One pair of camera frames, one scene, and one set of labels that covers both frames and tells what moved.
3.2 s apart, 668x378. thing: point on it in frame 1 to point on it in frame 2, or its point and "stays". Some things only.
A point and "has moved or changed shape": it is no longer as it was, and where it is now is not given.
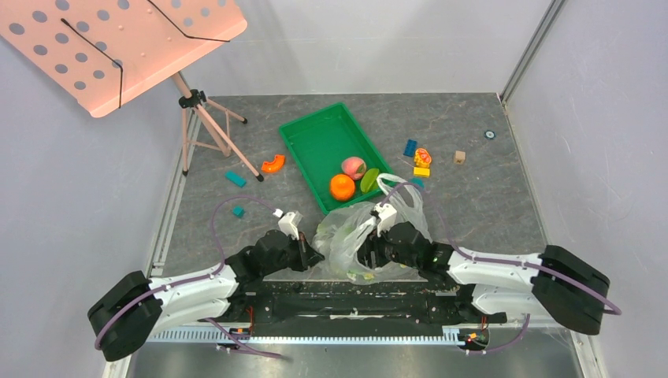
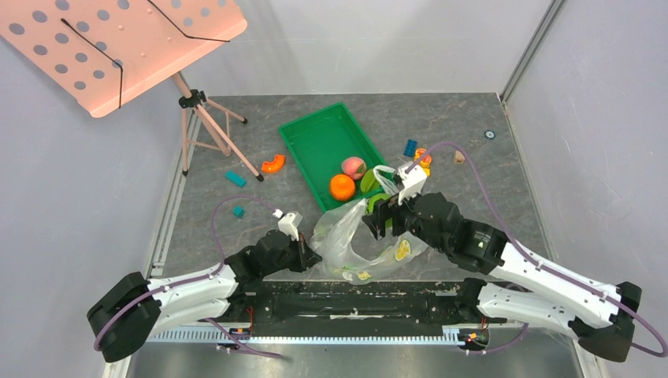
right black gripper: x=372 y=251 to x=389 y=215
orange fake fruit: x=343 y=187 stays
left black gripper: x=307 y=255 stays
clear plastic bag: x=334 y=253 has moved or changed shape
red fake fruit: x=354 y=167 stays
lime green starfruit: x=369 y=180 stays
